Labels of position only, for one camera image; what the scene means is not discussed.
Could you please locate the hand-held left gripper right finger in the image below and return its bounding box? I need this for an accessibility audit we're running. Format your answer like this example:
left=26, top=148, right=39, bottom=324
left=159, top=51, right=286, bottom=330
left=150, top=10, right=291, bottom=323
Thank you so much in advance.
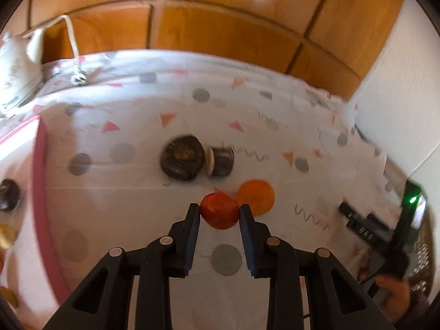
left=239, top=204, right=396, bottom=330

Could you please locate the red tomato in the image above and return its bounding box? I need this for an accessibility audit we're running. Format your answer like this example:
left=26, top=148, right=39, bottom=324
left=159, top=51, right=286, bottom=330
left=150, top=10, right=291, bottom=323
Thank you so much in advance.
left=200, top=193, right=240, bottom=230

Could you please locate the pink rimmed cardboard tray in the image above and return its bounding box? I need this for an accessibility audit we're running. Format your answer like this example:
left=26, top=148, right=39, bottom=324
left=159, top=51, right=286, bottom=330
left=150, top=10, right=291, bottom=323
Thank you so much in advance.
left=0, top=115, right=74, bottom=330

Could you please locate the person's right hand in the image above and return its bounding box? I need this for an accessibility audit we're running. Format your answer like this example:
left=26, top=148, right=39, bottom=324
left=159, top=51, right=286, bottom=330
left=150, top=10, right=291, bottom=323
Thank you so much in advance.
left=375, top=274, right=412, bottom=322

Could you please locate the cut dark fruit piece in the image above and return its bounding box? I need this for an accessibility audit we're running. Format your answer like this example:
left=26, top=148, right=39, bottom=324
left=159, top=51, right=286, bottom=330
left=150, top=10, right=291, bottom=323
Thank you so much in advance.
left=206, top=146, right=236, bottom=178

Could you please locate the dark round fruit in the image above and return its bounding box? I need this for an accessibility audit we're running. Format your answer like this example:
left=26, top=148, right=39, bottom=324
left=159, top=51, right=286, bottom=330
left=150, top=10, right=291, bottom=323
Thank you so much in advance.
left=0, top=178, right=23, bottom=213
left=160, top=135, right=204, bottom=182

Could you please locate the thin white cable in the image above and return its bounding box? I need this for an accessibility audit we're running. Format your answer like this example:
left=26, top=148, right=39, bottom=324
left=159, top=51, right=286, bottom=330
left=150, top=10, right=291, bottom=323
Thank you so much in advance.
left=410, top=140, right=440, bottom=177

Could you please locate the smooth orange fruit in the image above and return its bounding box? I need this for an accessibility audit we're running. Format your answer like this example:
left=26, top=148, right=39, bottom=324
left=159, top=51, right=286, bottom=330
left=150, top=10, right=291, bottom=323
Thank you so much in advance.
left=237, top=179, right=276, bottom=216

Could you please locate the yellow round fruit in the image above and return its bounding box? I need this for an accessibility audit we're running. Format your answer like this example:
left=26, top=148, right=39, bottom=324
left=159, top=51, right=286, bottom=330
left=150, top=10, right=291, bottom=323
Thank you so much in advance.
left=0, top=287, right=19, bottom=310
left=0, top=223, right=17, bottom=250

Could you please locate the white power cord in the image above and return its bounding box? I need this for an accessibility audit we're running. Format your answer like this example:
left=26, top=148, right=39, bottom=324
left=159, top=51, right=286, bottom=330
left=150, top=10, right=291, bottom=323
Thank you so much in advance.
left=21, top=15, right=88, bottom=87

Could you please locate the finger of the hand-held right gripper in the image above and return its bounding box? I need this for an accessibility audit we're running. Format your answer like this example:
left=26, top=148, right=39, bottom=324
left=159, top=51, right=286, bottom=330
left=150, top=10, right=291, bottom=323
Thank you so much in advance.
left=339, top=202, right=393, bottom=245

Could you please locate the white patterned tablecloth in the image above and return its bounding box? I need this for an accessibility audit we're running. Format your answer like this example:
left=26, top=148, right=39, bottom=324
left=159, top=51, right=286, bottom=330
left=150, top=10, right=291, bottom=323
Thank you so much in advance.
left=0, top=50, right=409, bottom=330

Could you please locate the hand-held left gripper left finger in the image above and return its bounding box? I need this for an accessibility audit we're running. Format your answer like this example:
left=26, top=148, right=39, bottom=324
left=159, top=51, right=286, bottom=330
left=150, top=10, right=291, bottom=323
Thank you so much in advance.
left=45, top=203, right=202, bottom=330

